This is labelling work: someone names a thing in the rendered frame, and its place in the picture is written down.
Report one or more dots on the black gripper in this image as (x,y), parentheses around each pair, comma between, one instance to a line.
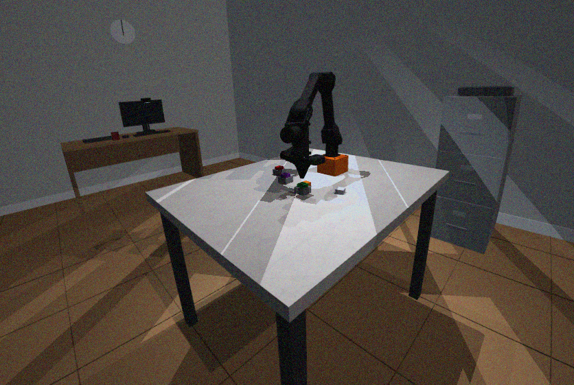
(303,164)

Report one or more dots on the purple button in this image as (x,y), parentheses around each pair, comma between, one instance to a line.
(285,178)

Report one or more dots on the green button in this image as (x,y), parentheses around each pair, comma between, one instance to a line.
(302,188)

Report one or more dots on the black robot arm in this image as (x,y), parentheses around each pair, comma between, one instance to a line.
(297,123)

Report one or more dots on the red button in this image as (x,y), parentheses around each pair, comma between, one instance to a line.
(279,170)

